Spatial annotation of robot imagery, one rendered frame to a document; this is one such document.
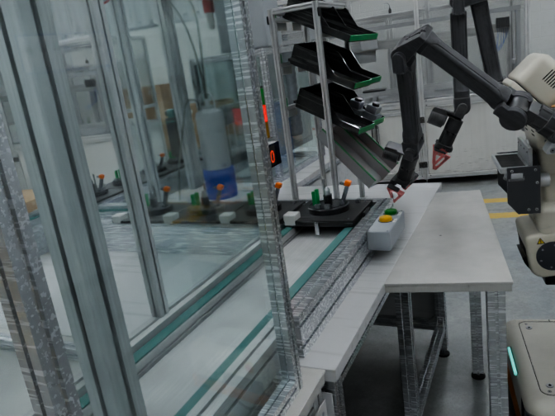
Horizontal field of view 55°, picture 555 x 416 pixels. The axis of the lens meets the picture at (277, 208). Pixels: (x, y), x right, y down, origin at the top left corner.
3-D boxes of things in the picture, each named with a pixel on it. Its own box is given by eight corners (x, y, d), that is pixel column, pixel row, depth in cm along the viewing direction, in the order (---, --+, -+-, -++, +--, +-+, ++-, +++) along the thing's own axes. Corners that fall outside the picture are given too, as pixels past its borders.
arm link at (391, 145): (415, 152, 186) (423, 137, 191) (383, 141, 190) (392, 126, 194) (408, 175, 196) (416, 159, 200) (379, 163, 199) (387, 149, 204)
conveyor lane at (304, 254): (374, 228, 190) (372, 201, 187) (278, 354, 117) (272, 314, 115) (301, 228, 202) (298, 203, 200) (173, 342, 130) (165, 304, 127)
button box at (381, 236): (405, 227, 174) (404, 210, 173) (391, 251, 156) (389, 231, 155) (384, 227, 177) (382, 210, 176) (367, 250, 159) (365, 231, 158)
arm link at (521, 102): (543, 118, 154) (547, 106, 157) (512, 100, 155) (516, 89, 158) (523, 137, 162) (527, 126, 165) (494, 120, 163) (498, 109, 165)
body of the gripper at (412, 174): (389, 182, 201) (394, 167, 196) (401, 169, 208) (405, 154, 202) (405, 190, 199) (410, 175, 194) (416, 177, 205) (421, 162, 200)
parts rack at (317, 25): (368, 196, 232) (349, 2, 211) (343, 223, 201) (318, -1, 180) (323, 196, 241) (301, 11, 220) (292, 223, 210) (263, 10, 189)
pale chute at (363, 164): (383, 179, 205) (390, 172, 202) (368, 188, 195) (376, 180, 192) (332, 130, 211) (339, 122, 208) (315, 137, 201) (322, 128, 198)
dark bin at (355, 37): (366, 40, 192) (372, 20, 188) (349, 42, 182) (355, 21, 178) (302, 17, 203) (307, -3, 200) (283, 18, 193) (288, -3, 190)
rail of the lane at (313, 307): (395, 224, 191) (392, 195, 188) (304, 357, 115) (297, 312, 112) (380, 224, 194) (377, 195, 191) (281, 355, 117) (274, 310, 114)
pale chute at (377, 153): (391, 170, 218) (398, 163, 215) (378, 178, 208) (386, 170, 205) (343, 124, 224) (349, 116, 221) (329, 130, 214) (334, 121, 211)
